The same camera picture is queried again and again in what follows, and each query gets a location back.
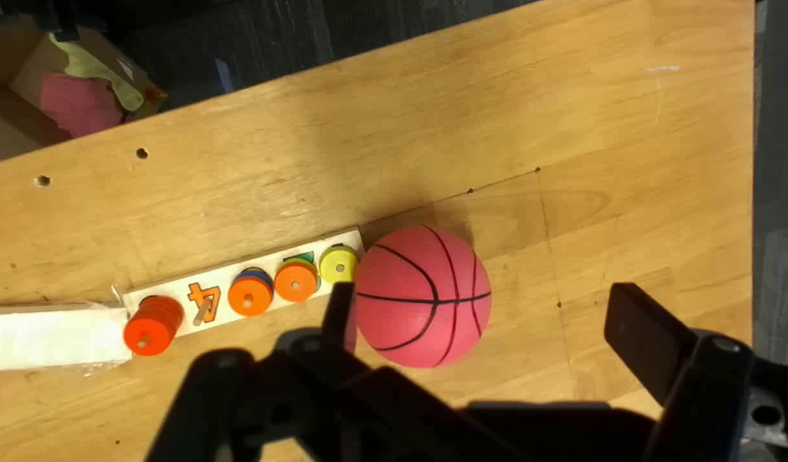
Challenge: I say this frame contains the cardboard box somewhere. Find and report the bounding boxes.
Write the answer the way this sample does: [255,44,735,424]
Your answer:
[0,18,168,163]

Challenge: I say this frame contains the yellow ring stack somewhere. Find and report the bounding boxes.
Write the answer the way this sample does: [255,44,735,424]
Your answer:
[319,243,357,284]

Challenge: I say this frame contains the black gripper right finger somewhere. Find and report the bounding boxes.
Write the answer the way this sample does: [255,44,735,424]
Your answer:
[604,283,699,406]

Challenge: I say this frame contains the orange and green ring stack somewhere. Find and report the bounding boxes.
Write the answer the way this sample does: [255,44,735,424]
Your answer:
[276,258,319,304]

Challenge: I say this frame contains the yellow green cloth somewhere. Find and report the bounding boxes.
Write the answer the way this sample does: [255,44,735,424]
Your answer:
[54,29,147,112]

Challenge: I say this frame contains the red basketball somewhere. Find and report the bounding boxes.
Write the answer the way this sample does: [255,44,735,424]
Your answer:
[354,225,494,369]

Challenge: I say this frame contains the orange and blue ring stack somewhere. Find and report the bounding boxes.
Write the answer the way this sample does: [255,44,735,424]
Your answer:
[230,269,276,315]

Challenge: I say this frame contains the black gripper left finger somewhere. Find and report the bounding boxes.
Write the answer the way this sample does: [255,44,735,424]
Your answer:
[322,283,357,352]

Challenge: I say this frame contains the white wooden peg board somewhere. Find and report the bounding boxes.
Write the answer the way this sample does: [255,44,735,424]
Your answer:
[124,229,363,352]

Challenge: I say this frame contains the white plastic wrap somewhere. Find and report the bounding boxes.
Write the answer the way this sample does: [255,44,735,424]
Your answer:
[0,306,131,372]

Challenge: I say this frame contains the tall orange ring stack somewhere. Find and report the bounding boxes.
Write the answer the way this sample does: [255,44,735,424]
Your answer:
[124,296,186,356]

